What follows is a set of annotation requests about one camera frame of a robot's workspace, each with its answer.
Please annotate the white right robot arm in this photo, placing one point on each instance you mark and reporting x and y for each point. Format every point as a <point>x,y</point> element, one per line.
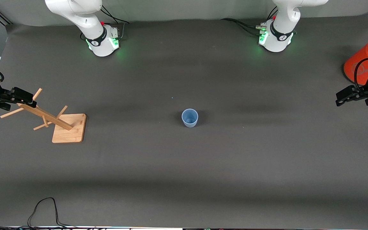
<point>85,19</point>

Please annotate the wooden cup rack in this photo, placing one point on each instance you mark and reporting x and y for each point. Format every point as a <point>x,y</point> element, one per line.
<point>69,127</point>

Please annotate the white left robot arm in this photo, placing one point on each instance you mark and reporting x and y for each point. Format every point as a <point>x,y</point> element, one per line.
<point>283,28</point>

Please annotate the orange canister with grey lid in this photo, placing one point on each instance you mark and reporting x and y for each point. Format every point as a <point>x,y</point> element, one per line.
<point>361,64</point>

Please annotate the light blue plastic cup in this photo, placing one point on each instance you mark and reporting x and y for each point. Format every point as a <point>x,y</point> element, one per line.
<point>189,118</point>

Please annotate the dark grey table mat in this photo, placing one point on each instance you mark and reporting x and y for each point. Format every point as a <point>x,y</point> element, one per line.
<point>184,166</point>

